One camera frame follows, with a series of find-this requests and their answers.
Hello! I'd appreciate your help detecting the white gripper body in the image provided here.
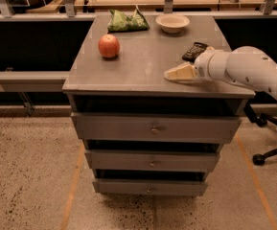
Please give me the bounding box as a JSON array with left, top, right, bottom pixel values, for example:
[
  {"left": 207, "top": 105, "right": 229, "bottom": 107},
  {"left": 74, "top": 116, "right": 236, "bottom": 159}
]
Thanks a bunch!
[{"left": 194, "top": 50, "right": 228, "bottom": 81}]

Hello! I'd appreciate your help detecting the black rxbar chocolate wrapper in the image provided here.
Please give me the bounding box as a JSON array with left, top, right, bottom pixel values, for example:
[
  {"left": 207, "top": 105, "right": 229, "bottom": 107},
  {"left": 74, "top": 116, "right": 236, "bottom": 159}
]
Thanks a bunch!
[{"left": 182, "top": 42, "right": 208, "bottom": 62}]

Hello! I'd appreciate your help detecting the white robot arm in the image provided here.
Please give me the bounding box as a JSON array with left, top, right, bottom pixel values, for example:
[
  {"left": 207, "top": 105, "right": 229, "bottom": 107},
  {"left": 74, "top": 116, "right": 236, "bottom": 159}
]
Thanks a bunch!
[{"left": 164, "top": 46, "right": 277, "bottom": 101}]

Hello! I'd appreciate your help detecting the red apple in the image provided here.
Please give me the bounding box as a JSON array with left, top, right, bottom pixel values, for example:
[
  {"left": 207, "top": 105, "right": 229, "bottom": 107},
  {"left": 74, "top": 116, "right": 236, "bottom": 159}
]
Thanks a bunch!
[{"left": 98, "top": 34, "right": 120, "bottom": 58}]

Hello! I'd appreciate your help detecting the white bowl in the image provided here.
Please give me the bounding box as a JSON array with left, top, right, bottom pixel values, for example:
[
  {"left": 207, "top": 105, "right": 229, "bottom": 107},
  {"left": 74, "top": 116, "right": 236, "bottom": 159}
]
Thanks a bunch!
[{"left": 155, "top": 13, "right": 190, "bottom": 34}]

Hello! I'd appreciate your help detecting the black office chair base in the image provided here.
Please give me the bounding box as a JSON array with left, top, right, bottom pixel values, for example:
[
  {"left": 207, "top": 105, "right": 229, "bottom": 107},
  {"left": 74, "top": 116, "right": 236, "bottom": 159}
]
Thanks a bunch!
[{"left": 242, "top": 103, "right": 277, "bottom": 167}]

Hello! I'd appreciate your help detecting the grey drawer cabinet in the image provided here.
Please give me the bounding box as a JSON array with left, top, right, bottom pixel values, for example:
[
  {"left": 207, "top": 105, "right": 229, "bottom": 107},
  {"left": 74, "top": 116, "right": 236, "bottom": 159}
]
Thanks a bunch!
[{"left": 63, "top": 15, "right": 254, "bottom": 183}]

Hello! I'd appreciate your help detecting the grey metal railing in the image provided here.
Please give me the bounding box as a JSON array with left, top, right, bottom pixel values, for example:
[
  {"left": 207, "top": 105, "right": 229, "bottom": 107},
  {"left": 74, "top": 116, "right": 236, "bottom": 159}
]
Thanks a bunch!
[{"left": 0, "top": 0, "right": 277, "bottom": 19}]

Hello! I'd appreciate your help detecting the green chip bag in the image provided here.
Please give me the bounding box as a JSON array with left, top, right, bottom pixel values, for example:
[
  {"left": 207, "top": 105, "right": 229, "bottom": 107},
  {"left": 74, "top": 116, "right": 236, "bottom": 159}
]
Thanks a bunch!
[{"left": 107, "top": 7, "right": 150, "bottom": 33}]

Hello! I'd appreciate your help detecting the middle grey drawer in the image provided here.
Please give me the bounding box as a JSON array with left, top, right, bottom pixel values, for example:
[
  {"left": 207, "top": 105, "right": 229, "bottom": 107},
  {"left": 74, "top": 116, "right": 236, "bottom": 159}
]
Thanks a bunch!
[{"left": 85, "top": 149, "right": 219, "bottom": 173}]

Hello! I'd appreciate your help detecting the grey drawer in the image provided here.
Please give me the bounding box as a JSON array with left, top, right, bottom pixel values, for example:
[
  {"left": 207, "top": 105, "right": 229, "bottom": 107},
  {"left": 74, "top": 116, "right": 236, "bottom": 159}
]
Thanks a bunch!
[
  {"left": 85, "top": 149, "right": 219, "bottom": 173},
  {"left": 92, "top": 178, "right": 208, "bottom": 196},
  {"left": 71, "top": 112, "right": 241, "bottom": 144}
]

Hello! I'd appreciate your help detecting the top grey drawer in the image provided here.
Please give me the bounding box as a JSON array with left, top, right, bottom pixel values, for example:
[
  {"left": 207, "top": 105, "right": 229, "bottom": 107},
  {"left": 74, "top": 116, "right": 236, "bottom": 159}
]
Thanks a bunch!
[{"left": 71, "top": 112, "right": 241, "bottom": 144}]

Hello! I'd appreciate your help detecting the bottom grey drawer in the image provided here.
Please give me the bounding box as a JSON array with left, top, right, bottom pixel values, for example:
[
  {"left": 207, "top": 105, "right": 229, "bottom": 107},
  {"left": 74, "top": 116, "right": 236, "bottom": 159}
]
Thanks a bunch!
[{"left": 92, "top": 178, "right": 208, "bottom": 196}]

